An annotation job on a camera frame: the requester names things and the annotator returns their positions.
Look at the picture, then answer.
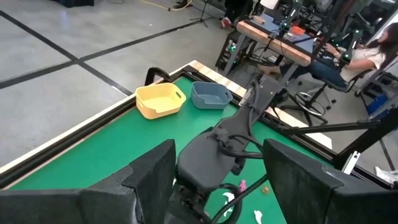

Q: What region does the black diagonal frame strut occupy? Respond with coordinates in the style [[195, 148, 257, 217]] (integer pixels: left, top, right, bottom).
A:
[[332, 107, 398, 170]]

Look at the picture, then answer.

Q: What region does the black office chair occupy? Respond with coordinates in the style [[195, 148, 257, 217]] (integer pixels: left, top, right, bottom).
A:
[[279, 70, 377, 127]]

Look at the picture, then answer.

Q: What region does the green table mat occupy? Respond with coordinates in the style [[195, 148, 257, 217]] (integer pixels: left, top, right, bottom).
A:
[[6, 76, 335, 224]]

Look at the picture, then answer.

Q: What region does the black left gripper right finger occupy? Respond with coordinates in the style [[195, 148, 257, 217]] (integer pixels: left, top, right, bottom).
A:
[[262, 139, 398, 224]]

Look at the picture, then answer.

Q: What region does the yellow plastic tub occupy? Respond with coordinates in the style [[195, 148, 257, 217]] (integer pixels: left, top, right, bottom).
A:
[[135, 82, 187, 120]]

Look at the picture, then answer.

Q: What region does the blue storage bin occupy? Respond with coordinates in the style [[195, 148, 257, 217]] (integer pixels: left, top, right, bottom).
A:
[[366, 93, 389, 116]]

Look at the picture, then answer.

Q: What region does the thin black frame bar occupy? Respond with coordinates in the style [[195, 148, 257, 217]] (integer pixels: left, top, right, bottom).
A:
[[276, 120, 382, 135]]

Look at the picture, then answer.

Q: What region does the person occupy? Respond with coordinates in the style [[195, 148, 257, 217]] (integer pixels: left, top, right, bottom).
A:
[[257, 22, 398, 91], [220, 0, 249, 29]]

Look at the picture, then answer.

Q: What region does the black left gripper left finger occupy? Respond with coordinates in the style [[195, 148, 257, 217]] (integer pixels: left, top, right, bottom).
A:
[[0, 139, 177, 224]]

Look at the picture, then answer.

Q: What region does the black C-clamp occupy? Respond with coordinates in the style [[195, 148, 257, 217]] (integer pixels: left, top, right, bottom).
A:
[[144, 67, 172, 86]]

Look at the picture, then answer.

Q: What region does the silver metal bracket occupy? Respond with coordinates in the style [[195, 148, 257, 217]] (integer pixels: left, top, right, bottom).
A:
[[238, 88, 252, 107]]

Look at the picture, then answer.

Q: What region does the blue-grey plastic tub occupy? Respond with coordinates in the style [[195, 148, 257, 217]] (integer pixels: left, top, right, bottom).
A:
[[190, 81, 233, 110]]

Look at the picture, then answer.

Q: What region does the white frame bracket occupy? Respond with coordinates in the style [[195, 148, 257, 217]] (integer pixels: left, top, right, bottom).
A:
[[341, 151, 361, 175]]

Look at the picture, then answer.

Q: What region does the yellow floor cable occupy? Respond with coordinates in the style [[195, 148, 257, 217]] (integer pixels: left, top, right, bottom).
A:
[[139, 0, 194, 12]]

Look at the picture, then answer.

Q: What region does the wooden workbench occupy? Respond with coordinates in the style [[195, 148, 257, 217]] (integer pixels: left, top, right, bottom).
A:
[[222, 12, 315, 77]]

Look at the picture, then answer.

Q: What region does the black tripod stand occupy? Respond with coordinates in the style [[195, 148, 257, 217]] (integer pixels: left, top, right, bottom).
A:
[[189, 0, 216, 28]]

